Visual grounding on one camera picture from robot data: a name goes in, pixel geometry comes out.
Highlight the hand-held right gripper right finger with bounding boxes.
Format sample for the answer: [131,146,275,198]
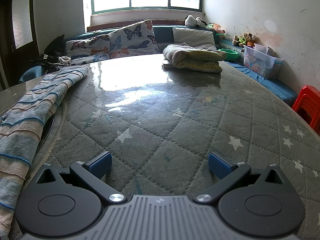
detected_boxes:
[194,152,284,204]

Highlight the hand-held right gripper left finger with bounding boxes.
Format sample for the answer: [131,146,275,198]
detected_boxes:
[36,151,127,204]

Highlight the blue striped towel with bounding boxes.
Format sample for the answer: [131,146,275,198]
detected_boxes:
[0,65,90,240]

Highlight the blue sofa bench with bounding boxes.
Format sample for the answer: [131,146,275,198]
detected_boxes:
[19,24,298,108]

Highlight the red plastic stool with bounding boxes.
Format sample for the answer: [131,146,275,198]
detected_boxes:
[292,85,320,137]

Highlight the clear plastic storage box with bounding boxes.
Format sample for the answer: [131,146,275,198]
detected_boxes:
[243,45,284,80]

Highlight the green plastic bowl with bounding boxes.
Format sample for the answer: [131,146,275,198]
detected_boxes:
[218,49,239,61]

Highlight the flat white box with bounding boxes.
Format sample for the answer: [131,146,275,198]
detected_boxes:
[161,59,175,70]

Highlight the long butterfly print pillow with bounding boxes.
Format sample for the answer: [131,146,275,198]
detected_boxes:
[65,34,112,65]

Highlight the small clear plastic box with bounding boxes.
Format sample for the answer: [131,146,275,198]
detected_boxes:
[254,44,274,55]

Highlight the black clothing pile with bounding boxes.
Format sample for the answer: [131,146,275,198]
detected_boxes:
[30,34,73,72]

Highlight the brown plush toys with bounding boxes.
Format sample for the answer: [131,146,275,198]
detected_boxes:
[232,32,257,48]

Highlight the tall butterfly print pillow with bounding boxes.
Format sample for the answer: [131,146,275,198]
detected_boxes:
[109,19,160,60]

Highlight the plain white pillow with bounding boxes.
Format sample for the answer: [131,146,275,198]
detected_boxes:
[172,27,217,52]

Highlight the pink green plush toys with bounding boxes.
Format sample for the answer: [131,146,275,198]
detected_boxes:
[206,23,225,34]

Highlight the black white plush toy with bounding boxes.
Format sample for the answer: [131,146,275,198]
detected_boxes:
[184,15,209,28]

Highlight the dark wooden door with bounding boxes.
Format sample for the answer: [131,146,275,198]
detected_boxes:
[0,0,40,90]

